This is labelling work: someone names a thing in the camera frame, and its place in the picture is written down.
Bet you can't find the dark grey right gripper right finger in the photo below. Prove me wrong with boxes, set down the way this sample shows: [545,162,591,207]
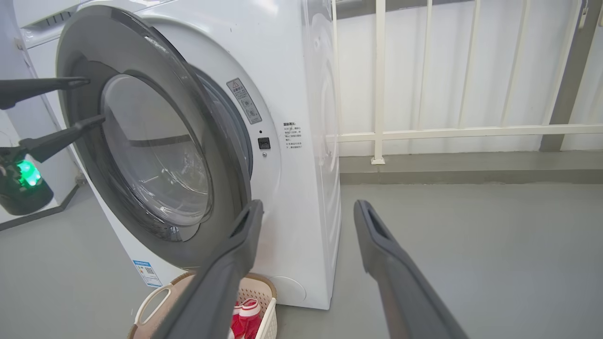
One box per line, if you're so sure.
[353,200,469,339]

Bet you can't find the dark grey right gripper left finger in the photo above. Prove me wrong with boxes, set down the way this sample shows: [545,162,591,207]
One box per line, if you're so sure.
[151,199,264,339]

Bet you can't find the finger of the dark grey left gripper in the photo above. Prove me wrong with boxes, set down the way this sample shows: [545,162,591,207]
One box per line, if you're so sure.
[19,115,106,163]
[0,77,91,110]

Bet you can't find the red and white clothes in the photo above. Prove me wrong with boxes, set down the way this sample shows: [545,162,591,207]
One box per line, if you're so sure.
[228,298,262,339]

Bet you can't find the black glass washing machine door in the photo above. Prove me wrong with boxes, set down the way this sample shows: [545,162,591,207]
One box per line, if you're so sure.
[56,5,253,269]

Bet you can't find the cream basket with brown rim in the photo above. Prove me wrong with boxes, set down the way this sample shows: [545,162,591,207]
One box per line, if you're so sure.
[128,272,277,339]

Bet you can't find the white front-load washing machine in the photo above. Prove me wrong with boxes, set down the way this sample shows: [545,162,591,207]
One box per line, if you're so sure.
[13,0,342,310]

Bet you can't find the grey rubber door gasket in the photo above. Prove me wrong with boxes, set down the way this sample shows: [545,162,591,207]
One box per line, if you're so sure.
[198,75,253,177]

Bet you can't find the blue energy label sticker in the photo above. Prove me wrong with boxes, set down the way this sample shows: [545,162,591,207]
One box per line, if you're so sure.
[132,260,163,288]

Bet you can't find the round white filter cover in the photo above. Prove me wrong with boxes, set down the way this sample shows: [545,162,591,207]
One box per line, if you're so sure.
[269,275,307,303]

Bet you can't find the grey warning sticker with triangle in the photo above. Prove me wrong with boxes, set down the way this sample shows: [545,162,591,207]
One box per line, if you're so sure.
[226,78,262,125]

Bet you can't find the white metal railing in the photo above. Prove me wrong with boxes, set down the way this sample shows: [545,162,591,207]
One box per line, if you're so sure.
[330,0,603,165]

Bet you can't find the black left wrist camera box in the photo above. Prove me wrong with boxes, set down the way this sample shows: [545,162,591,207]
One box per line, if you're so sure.
[0,148,54,216]

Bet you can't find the grey vertical post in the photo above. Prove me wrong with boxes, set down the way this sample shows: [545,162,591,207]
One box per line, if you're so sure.
[539,0,603,152]

